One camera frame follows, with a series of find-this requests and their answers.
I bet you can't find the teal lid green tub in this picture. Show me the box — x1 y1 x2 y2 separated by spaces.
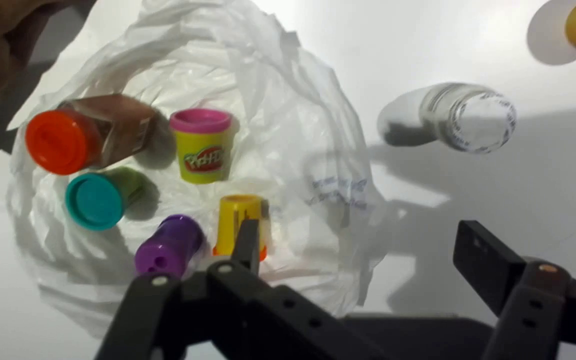
63 169 147 231

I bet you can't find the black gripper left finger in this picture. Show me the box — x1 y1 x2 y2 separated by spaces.
94 221 391 360

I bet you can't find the orange lid yellow tub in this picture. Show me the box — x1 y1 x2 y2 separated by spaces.
212 194 269 261

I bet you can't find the purple play-doh tub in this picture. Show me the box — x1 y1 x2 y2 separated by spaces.
133 214 204 278

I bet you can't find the white pill bottle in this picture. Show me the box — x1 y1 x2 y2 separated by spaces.
376 82 518 155

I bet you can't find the white plastic bag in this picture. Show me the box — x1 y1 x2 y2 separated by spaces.
8 0 383 334

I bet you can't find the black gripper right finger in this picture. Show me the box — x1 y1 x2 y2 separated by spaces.
453 221 576 360

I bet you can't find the pink lid yellow tub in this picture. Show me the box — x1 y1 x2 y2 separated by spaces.
169 108 234 185

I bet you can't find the brown jar orange lid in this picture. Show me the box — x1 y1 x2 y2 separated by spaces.
24 94 158 176

